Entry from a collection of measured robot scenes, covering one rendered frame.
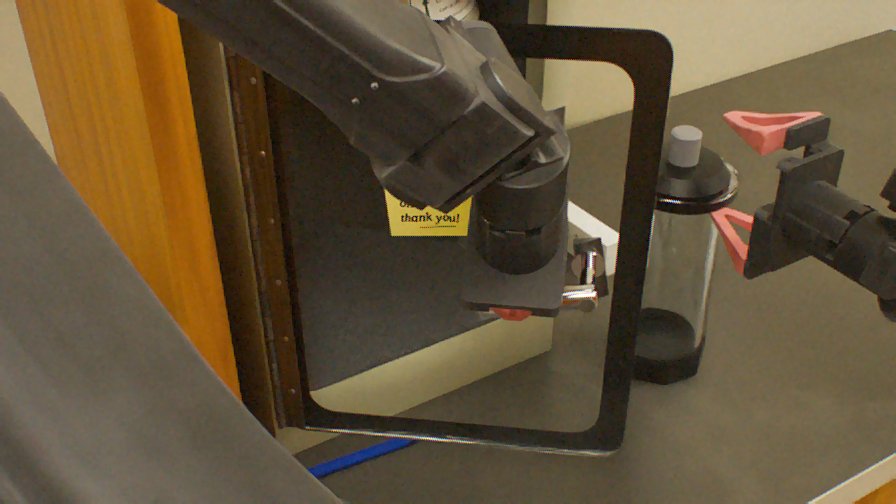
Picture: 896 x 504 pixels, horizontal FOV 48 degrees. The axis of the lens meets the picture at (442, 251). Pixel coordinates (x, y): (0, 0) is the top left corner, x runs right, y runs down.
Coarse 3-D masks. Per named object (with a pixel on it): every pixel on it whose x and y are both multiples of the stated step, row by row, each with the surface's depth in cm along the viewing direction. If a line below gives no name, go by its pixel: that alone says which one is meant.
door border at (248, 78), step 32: (256, 96) 73; (256, 128) 75; (256, 160) 76; (256, 192) 78; (256, 256) 81; (288, 288) 83; (288, 320) 85; (288, 352) 87; (288, 384) 89; (288, 416) 91
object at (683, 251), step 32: (672, 224) 94; (704, 224) 94; (672, 256) 96; (704, 256) 96; (672, 288) 98; (704, 288) 99; (640, 320) 101; (672, 320) 100; (704, 320) 103; (640, 352) 103; (672, 352) 102
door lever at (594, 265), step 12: (588, 252) 77; (576, 264) 77; (588, 264) 77; (600, 264) 77; (588, 276) 75; (564, 288) 74; (576, 288) 74; (588, 288) 74; (564, 300) 74; (576, 300) 73; (588, 300) 73; (480, 312) 75; (492, 312) 75
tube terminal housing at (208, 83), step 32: (544, 0) 89; (192, 32) 77; (192, 64) 80; (224, 64) 73; (192, 96) 83; (224, 96) 75; (224, 128) 77; (224, 160) 80; (224, 192) 83; (224, 224) 87; (224, 256) 90; (224, 288) 94; (256, 288) 84; (256, 320) 87; (256, 352) 91; (256, 384) 95; (256, 416) 99; (288, 448) 96
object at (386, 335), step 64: (576, 64) 68; (640, 64) 68; (320, 128) 74; (576, 128) 71; (640, 128) 70; (320, 192) 77; (384, 192) 76; (576, 192) 74; (640, 192) 73; (320, 256) 81; (384, 256) 80; (448, 256) 79; (640, 256) 76; (320, 320) 84; (384, 320) 84; (448, 320) 83; (576, 320) 81; (320, 384) 89; (384, 384) 88; (448, 384) 87; (512, 384) 86; (576, 384) 85; (512, 448) 90; (576, 448) 89
